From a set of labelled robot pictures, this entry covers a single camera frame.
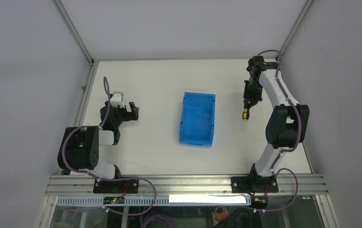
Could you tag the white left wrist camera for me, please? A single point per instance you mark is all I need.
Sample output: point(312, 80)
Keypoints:
point(116, 99)

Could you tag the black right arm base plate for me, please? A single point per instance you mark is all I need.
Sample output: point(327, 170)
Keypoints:
point(247, 184)

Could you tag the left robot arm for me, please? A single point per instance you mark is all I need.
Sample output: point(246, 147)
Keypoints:
point(79, 150)

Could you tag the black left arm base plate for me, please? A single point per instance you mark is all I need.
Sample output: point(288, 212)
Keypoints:
point(116, 187)

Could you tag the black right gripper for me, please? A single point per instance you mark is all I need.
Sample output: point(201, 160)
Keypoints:
point(249, 99)

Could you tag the orange object below table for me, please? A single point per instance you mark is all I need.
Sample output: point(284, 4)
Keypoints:
point(220, 213)

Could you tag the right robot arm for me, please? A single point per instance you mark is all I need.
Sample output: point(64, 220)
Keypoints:
point(287, 124)

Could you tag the yellow black screwdriver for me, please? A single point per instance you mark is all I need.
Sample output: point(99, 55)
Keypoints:
point(245, 115)

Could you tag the blue plastic bin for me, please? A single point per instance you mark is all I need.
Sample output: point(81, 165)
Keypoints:
point(197, 124)

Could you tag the aluminium front rail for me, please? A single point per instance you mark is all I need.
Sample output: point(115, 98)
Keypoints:
point(164, 185)

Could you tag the white slotted cable duct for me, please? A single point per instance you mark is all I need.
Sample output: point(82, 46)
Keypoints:
point(171, 200)

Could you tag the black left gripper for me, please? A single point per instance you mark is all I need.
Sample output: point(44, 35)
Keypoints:
point(128, 116)

